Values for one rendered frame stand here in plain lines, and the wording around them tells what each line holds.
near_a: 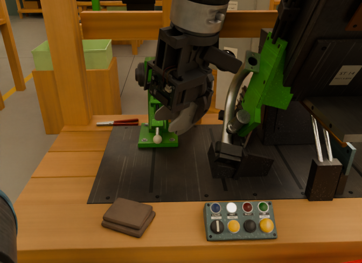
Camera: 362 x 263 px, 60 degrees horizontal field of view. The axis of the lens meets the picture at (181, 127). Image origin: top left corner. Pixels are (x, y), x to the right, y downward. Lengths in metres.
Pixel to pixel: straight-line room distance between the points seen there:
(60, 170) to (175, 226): 0.43
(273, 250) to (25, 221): 0.56
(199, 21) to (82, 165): 0.69
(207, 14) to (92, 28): 0.83
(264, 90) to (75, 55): 0.66
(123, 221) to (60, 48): 0.66
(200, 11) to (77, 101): 0.86
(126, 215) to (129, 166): 0.24
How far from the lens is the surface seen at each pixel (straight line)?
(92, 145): 1.10
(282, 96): 0.81
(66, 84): 1.19
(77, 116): 1.24
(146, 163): 0.94
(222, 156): 0.84
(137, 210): 0.74
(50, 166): 1.04
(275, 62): 0.76
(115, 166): 0.94
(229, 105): 0.92
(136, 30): 1.19
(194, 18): 0.42
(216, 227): 0.69
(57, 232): 0.78
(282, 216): 0.80
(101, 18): 1.20
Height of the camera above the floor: 1.42
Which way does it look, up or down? 27 degrees down
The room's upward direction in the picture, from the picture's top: straight up
